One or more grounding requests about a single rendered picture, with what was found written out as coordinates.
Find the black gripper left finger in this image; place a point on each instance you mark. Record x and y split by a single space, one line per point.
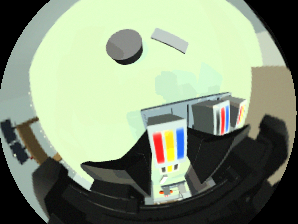
134 168

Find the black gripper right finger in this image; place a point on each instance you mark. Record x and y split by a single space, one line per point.
206 152

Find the grey cylinder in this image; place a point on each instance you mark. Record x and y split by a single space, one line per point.
125 46

